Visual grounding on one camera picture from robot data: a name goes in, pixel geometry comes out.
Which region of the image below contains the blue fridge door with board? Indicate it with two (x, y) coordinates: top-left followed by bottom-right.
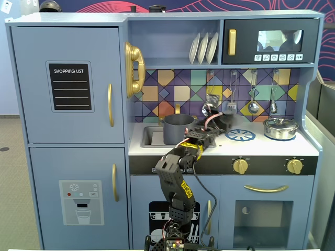
(10, 26), (125, 144)

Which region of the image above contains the white wall plate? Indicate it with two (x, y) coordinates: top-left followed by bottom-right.
(0, 0), (13, 14)

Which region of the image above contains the blue toy kitchen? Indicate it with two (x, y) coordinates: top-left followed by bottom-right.
(4, 9), (325, 250)

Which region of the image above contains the gray partition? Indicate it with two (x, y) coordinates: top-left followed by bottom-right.
(305, 70), (335, 247)

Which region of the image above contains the white toy plate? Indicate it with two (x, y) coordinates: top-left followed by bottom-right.
(188, 32), (201, 65)
(206, 32), (219, 64)
(197, 32), (209, 65)

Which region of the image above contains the robot controller board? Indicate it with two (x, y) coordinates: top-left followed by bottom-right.
(164, 238), (185, 251)

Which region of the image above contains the hanging metal ladle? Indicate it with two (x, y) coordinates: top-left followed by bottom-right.
(248, 69), (259, 115)

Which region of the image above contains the gold toy telephone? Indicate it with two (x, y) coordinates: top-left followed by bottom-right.
(124, 41), (146, 99)

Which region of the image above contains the blue oven door with window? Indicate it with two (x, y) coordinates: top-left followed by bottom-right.
(219, 175), (315, 249)

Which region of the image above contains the dishwasher door with print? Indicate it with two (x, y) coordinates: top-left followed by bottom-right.
(130, 175), (220, 249)

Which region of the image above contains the shiny steel pot lid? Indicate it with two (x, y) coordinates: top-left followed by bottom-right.
(263, 117), (298, 129)

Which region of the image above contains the gold dishwasher door handle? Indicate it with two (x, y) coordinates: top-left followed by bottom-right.
(206, 200), (213, 235)

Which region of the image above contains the hanging metal whisk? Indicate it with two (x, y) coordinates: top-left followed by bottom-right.
(270, 69), (280, 113)

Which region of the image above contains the gray toy sink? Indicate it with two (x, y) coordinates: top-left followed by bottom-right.
(141, 125), (184, 149)

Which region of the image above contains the black shopping list board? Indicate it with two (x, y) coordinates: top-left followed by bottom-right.
(48, 63), (92, 111)

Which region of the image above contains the black helmet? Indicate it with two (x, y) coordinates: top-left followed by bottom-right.
(39, 0), (62, 13)

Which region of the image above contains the gray pot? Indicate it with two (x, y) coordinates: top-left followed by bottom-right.
(159, 113), (197, 145)

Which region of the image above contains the hanging metal spatula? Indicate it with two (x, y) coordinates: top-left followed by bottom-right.
(226, 69), (239, 112)

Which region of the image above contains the black microwave door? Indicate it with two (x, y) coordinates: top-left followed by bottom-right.
(221, 18), (320, 65)

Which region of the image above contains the short gold fridge handle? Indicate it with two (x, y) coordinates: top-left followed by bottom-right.
(107, 83), (115, 128)

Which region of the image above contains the blue fridge door with dispenser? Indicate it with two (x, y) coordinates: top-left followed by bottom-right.
(29, 146), (129, 249)

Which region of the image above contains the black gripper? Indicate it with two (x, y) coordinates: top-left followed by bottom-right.
(208, 113), (238, 135)

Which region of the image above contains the black cable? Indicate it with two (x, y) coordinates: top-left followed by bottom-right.
(192, 159), (218, 248)

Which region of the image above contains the pink wire bundle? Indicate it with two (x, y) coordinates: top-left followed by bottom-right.
(202, 103), (224, 131)

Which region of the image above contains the gold stove knob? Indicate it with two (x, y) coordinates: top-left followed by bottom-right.
(232, 158), (250, 175)
(286, 158), (304, 175)

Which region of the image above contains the gold oven handle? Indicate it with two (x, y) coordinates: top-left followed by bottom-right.
(243, 185), (289, 193)

